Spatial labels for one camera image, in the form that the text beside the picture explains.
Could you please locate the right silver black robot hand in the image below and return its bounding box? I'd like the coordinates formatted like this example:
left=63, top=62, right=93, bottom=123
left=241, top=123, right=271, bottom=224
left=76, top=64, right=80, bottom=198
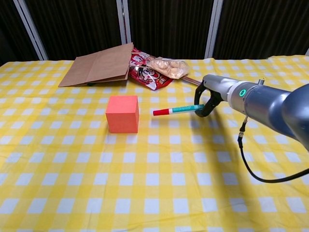
left=194, top=74, right=239, bottom=118

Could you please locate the yellow white checkered tablecloth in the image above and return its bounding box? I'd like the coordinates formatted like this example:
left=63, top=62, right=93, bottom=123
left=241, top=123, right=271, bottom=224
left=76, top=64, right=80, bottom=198
left=0, top=55, right=309, bottom=232

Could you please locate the brown paper bag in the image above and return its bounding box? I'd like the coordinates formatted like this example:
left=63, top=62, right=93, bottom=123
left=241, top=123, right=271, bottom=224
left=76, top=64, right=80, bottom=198
left=58, top=42, right=134, bottom=87

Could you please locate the red printed snack bag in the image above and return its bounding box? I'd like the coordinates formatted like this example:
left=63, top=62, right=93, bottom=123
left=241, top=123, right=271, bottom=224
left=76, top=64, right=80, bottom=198
left=128, top=47, right=174, bottom=91

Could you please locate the green marker with red cap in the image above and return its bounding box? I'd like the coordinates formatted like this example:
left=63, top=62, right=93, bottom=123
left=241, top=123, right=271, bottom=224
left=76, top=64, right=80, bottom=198
left=153, top=104, right=206, bottom=116

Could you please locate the orange cube block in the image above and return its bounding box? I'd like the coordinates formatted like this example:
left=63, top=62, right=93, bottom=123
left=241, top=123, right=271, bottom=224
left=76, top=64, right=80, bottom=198
left=105, top=95, right=140, bottom=134

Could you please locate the clear bag of peanuts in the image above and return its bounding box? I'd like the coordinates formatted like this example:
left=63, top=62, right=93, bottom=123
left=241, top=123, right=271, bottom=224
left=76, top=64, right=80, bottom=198
left=146, top=57, right=190, bottom=80

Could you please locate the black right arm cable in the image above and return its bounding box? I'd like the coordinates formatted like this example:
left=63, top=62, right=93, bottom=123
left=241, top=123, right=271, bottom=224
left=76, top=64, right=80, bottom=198
left=238, top=116, right=309, bottom=183

